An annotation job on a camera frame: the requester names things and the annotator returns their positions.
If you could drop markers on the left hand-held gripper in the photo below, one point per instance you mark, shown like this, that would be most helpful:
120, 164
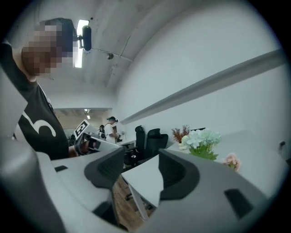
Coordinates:
82, 129

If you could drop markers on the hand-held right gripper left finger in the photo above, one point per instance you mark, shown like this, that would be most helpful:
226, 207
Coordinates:
77, 177

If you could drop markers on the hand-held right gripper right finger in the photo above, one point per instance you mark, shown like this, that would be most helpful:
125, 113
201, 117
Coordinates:
209, 193

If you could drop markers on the pink flower bouquet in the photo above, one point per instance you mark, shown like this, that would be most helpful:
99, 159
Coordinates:
232, 160

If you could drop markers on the white flower bouquet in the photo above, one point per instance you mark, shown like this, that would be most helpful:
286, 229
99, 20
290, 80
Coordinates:
200, 138

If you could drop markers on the person's left forearm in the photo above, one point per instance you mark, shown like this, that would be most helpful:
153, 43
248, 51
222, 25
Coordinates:
72, 151

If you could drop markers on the person's left hand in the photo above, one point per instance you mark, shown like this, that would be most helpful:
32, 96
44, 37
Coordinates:
87, 146

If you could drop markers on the white side desk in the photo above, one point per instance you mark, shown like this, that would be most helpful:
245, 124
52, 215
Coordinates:
126, 142

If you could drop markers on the black mesh office chair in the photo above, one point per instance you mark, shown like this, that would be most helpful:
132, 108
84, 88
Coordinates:
157, 141
139, 136

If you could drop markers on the orange plant in cream pot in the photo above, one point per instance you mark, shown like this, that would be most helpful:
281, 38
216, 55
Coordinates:
179, 134

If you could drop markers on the person's black printed shirt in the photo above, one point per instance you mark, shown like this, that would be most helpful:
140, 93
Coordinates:
38, 118

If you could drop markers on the ceiling dome sensor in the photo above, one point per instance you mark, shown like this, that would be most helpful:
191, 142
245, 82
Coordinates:
110, 56

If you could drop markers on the long ceiling light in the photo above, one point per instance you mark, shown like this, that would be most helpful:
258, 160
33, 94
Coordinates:
78, 57

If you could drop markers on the person's head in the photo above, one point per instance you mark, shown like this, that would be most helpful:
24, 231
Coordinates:
45, 50

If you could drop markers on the black head camera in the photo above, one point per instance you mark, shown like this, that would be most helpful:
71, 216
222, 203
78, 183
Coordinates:
86, 38

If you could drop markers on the grey wall rail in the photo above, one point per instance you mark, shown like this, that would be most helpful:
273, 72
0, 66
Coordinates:
204, 84

